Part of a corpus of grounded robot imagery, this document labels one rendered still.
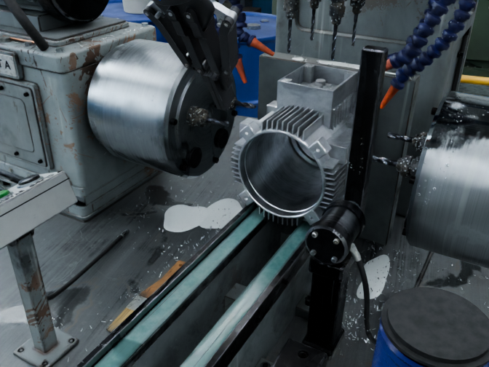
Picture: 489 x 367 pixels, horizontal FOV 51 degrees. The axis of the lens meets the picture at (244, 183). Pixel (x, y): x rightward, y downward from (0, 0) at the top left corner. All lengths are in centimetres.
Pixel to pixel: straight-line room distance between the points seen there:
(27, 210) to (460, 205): 57
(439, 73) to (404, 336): 80
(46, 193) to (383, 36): 68
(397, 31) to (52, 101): 67
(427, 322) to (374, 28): 82
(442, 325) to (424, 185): 45
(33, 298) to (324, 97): 53
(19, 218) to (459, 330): 56
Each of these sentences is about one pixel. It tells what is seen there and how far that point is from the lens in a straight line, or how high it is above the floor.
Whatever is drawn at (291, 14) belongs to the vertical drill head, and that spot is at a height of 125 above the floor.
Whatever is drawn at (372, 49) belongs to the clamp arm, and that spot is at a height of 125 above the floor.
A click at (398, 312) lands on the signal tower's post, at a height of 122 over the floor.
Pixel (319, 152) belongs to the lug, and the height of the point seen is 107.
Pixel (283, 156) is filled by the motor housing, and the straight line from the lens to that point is 100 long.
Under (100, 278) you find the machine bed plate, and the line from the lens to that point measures 99.
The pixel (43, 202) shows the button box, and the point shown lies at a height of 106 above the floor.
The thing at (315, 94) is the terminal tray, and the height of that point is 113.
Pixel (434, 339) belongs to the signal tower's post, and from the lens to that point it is 29.
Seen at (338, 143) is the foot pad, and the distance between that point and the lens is 82.
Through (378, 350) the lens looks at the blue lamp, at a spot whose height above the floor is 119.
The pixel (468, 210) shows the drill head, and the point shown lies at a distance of 74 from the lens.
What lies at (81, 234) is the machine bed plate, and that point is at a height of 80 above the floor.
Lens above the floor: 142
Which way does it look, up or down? 30 degrees down
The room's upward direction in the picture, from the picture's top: 1 degrees clockwise
